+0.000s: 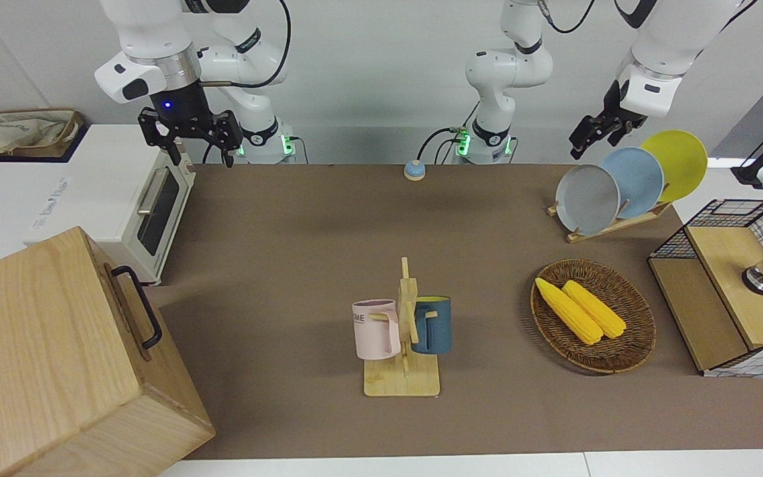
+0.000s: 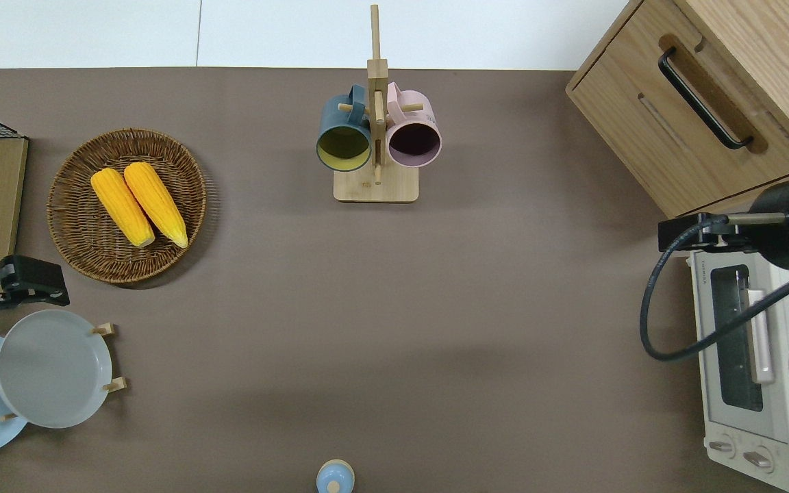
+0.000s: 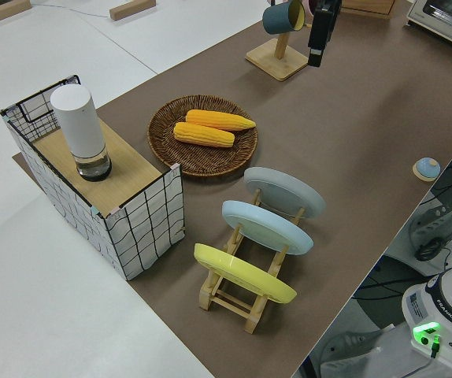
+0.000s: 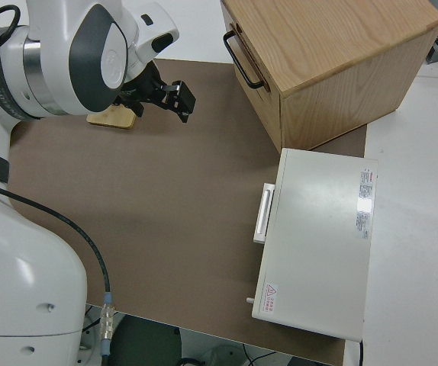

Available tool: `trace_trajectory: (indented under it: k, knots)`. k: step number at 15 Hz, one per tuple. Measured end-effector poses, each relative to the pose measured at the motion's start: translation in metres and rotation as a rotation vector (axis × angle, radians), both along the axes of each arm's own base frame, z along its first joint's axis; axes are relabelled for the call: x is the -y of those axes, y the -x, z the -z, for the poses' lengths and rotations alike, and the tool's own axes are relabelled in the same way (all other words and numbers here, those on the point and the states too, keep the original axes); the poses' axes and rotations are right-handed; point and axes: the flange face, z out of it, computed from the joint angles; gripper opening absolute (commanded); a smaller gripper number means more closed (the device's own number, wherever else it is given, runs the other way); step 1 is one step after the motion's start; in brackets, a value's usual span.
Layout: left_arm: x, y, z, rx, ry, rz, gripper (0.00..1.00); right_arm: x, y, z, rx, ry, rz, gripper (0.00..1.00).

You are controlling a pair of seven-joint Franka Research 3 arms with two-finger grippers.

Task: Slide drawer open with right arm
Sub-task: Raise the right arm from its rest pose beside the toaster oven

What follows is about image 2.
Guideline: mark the yellow corn cob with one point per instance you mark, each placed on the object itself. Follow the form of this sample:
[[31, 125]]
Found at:
[[156, 204], [122, 209]]

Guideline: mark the grey plate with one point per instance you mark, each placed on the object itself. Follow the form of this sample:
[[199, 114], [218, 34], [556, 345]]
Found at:
[[52, 370]]

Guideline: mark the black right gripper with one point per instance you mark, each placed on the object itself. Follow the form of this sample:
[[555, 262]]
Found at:
[[682, 234]]

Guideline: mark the round wicker basket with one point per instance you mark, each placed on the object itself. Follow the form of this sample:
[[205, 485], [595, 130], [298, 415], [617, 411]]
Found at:
[[76, 226]]

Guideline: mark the white toaster oven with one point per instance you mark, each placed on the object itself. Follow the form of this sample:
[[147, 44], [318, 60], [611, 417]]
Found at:
[[785, 438]]

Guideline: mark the dark blue mug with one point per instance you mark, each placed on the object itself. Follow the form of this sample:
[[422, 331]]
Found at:
[[340, 116]]

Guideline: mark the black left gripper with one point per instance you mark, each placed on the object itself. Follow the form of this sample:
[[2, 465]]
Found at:
[[28, 277]]

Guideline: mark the blue bell on wooden base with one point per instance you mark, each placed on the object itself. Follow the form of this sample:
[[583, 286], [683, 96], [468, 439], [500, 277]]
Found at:
[[335, 476]]

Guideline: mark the wooden mug tree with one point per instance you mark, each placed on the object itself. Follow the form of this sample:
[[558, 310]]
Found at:
[[375, 188]]

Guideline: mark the brown table mat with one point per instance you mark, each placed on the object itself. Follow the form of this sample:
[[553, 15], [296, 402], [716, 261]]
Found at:
[[394, 329]]

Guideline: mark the wooden drawer cabinet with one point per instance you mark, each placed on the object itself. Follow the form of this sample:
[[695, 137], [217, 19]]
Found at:
[[778, 55]]

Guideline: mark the pink mug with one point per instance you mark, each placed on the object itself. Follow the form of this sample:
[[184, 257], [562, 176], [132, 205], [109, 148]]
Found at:
[[418, 113]]

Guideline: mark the wooden plate rack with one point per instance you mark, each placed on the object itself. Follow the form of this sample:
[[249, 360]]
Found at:
[[115, 385]]

